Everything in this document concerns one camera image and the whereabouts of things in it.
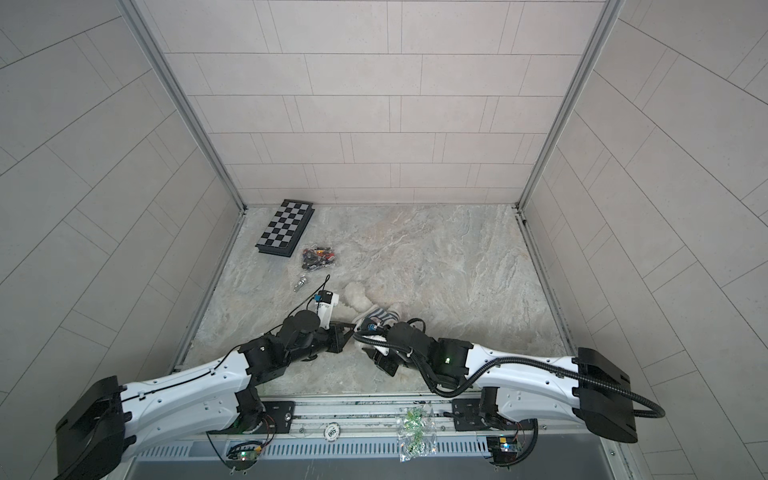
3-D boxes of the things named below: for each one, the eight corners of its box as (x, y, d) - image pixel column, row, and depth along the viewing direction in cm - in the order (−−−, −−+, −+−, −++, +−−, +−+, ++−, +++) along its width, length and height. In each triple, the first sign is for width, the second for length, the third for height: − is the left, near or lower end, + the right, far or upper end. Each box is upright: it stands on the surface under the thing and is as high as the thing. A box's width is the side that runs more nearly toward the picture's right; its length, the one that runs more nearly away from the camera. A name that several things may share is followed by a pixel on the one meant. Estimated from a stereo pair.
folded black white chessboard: (256, 251, 104) (253, 246, 101) (287, 203, 119) (285, 197, 117) (289, 257, 102) (286, 252, 100) (316, 208, 118) (314, 202, 115)
